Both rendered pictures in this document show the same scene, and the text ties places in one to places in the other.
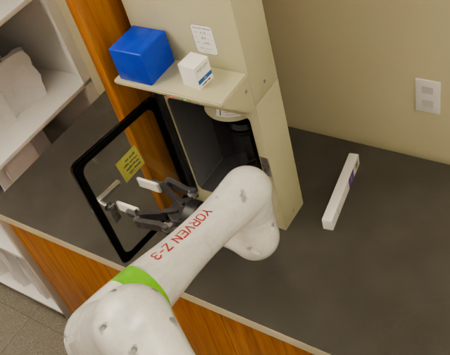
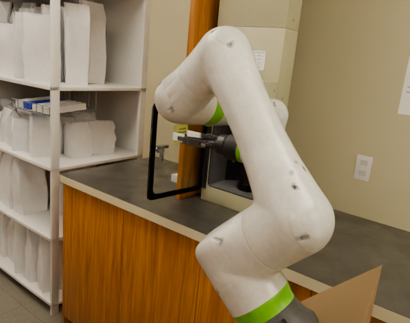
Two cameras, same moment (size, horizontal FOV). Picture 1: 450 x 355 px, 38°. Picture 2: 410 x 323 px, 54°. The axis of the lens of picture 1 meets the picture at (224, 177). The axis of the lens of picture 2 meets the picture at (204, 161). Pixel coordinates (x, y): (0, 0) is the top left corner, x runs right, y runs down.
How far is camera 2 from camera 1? 96 cm
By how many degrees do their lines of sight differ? 31
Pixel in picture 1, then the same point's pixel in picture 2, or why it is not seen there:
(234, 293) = not seen: hidden behind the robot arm
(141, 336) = (239, 38)
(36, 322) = (25, 309)
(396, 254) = (336, 241)
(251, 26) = (287, 58)
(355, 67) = (320, 146)
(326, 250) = not seen: hidden behind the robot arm
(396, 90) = (343, 163)
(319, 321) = not seen: hidden behind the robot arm
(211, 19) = (268, 45)
